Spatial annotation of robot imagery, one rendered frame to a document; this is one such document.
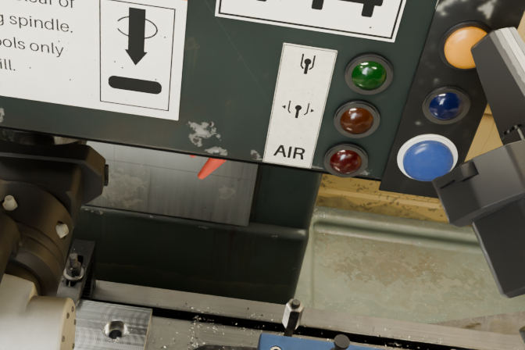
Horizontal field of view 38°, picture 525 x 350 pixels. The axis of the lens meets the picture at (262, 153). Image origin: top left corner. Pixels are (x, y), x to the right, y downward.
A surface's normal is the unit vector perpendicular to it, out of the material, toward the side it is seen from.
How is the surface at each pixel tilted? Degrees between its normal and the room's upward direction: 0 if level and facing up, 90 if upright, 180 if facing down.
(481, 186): 52
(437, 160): 88
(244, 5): 90
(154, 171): 90
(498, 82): 90
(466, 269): 0
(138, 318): 0
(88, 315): 0
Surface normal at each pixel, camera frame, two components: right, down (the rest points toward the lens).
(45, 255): 0.85, -0.41
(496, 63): -0.88, 0.20
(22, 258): 0.48, 0.04
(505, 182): -0.39, -0.11
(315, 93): -0.06, 0.63
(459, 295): 0.13, -0.76
